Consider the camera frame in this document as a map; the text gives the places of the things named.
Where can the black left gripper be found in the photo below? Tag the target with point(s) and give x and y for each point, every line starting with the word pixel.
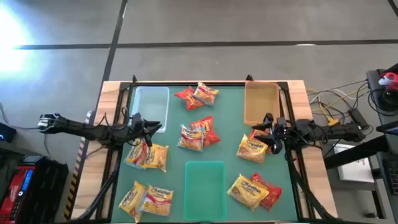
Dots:
pixel 127 133

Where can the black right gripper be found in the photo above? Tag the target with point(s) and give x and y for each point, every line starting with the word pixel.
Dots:
pixel 290 135

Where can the yellow Maruchan noodle packet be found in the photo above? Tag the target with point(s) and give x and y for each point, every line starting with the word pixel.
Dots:
pixel 252 149
pixel 132 200
pixel 247 191
pixel 158 157

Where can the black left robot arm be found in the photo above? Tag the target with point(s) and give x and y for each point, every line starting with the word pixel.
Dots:
pixel 87 130

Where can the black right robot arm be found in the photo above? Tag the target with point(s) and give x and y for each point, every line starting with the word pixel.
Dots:
pixel 335 130

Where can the light blue plastic bin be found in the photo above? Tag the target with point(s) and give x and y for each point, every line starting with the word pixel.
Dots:
pixel 152 102

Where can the tan wooden bin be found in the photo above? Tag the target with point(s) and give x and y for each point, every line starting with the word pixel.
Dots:
pixel 261 99

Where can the green table mat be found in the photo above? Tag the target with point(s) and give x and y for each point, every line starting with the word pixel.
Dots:
pixel 230 155

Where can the green plastic bin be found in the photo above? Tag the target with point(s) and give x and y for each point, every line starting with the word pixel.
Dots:
pixel 205 189

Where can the black power adapter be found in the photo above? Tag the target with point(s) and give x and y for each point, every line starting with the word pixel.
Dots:
pixel 358 117

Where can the white paper sheet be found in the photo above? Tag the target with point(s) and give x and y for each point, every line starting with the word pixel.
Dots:
pixel 354 165

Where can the yellow black hazard strip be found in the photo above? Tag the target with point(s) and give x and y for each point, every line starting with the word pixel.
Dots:
pixel 72 193

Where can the black crate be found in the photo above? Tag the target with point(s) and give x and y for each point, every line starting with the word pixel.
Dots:
pixel 49 186

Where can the black desk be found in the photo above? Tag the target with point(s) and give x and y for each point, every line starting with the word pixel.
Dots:
pixel 388 146

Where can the red white object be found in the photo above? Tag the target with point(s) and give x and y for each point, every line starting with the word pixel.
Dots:
pixel 387 80

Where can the black keyboard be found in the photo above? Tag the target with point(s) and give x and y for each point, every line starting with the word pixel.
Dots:
pixel 391 175

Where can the small black device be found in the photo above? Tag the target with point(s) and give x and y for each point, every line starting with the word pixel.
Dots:
pixel 6 133

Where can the red device with screen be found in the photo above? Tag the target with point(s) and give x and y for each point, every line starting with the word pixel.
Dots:
pixel 12 193

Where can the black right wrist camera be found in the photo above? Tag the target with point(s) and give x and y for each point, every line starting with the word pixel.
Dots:
pixel 281 124

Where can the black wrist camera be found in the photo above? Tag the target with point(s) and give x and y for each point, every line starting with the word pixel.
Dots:
pixel 136 120
pixel 281 124

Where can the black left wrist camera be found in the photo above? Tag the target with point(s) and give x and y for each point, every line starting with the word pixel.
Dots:
pixel 136 120

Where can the black metal table frame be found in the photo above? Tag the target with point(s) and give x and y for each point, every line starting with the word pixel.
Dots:
pixel 186 83

